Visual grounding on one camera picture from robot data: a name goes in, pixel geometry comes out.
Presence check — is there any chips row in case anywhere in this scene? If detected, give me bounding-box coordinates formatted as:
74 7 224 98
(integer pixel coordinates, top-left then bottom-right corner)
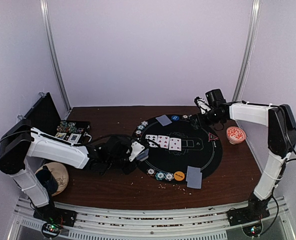
57 121 79 134

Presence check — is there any beige patterned plate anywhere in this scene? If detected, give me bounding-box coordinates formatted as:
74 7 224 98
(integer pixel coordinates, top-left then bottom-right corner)
35 162 69 196

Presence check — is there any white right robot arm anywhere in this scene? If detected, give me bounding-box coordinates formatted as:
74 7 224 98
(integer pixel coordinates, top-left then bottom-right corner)
194 89 296 201

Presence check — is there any blue cream 10 chip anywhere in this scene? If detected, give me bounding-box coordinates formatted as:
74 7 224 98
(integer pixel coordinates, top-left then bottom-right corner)
164 173 174 181
141 121 148 127

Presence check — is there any round black poker mat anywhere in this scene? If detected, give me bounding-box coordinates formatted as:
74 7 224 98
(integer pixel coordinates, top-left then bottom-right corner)
132 114 223 184

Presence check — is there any red white patterned bowl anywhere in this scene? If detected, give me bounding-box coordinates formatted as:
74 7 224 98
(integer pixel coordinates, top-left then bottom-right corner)
226 126 246 145

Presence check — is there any single blue-backed playing card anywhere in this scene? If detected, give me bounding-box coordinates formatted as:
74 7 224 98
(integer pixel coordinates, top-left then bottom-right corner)
155 114 172 127

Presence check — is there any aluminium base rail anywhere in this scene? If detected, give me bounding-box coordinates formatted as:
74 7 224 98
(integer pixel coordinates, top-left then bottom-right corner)
6 196 296 240

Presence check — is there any dark blue mug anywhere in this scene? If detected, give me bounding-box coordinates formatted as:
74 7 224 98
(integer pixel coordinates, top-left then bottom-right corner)
36 165 59 195

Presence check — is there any aluminium frame post left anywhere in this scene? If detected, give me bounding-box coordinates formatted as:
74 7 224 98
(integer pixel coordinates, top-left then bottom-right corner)
40 0 72 112

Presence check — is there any blue small blind button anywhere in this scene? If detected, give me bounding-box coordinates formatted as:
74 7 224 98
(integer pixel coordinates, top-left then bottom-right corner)
171 115 180 121

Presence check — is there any five of diamonds card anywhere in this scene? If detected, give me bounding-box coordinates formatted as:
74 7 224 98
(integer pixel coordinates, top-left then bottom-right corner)
168 137 181 151

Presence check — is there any blue green 50 chip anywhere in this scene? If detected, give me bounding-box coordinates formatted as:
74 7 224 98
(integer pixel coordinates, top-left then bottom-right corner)
155 172 165 181
137 125 145 131

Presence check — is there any six of hearts card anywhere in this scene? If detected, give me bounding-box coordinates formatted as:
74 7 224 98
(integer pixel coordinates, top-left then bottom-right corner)
157 135 169 149

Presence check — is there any black poker set case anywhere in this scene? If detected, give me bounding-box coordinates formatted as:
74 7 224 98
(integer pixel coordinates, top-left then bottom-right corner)
18 92 92 144

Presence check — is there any face-up playing card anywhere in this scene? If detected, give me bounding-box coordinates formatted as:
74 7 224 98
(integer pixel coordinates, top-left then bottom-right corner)
145 134 159 148

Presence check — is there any aluminium frame post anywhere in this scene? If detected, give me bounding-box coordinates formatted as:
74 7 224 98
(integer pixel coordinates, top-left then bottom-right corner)
40 0 72 112
232 0 261 101

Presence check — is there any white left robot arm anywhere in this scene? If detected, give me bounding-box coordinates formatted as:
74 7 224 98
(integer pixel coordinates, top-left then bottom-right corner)
0 119 148 222

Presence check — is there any blue playing card deck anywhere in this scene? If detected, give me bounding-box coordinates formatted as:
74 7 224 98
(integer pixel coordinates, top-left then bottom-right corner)
136 149 149 162

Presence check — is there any red triangular all-in marker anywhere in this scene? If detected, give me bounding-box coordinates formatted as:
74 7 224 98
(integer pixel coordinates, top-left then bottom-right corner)
208 132 219 142

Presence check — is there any yellow big blind button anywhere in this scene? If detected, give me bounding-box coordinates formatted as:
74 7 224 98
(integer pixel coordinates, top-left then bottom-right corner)
173 171 185 182

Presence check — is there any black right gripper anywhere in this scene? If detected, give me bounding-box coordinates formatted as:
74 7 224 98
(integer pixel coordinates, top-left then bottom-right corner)
190 108 222 130

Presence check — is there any blue-backed playing card box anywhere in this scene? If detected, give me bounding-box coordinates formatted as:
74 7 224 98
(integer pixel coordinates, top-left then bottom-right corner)
55 132 67 140

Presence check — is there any aluminium frame post right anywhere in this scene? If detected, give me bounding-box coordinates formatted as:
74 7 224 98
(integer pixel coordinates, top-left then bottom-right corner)
232 0 261 101

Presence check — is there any white playing card box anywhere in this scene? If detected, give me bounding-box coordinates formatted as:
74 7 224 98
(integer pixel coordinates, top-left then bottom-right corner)
68 133 81 144

